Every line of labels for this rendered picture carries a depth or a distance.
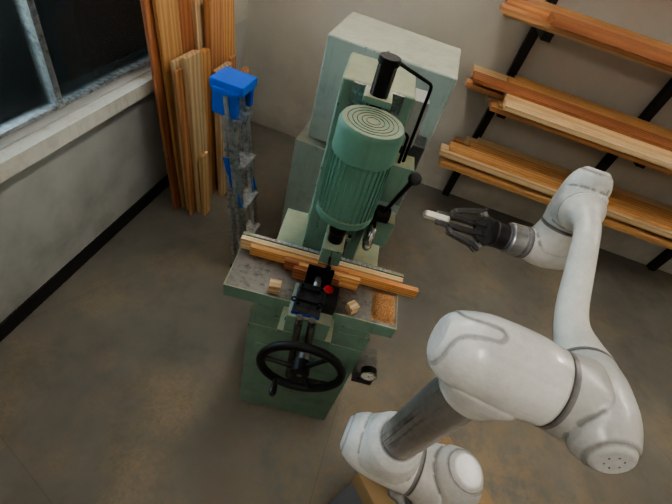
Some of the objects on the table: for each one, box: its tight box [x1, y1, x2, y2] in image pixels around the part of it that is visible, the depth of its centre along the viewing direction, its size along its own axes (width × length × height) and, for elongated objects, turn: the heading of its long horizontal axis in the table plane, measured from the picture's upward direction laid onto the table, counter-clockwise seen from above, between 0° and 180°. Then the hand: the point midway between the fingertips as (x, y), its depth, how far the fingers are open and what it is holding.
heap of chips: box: [370, 291, 396, 325], centre depth 134 cm, size 8×12×3 cm
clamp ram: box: [304, 264, 335, 288], centre depth 129 cm, size 9×8×9 cm
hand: (435, 216), depth 105 cm, fingers closed
